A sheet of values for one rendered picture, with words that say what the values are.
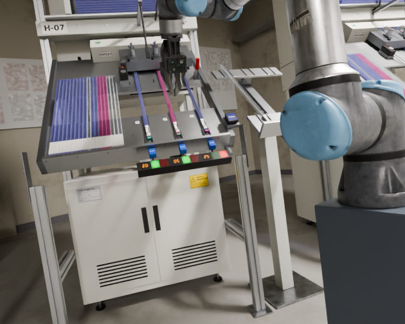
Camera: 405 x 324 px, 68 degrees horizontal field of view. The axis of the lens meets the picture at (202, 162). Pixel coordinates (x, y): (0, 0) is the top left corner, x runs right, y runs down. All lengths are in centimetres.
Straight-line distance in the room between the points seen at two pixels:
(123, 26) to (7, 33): 262
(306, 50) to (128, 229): 113
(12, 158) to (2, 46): 122
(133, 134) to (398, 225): 89
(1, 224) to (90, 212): 242
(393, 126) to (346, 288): 33
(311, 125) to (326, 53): 12
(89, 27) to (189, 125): 77
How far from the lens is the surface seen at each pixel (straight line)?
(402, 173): 66
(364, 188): 64
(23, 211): 395
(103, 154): 110
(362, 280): 69
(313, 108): 51
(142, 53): 158
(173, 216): 146
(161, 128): 119
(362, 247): 66
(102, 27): 170
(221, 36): 553
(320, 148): 52
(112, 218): 145
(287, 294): 148
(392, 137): 65
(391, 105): 64
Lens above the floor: 71
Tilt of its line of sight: 4 degrees down
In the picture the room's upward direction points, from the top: 8 degrees counter-clockwise
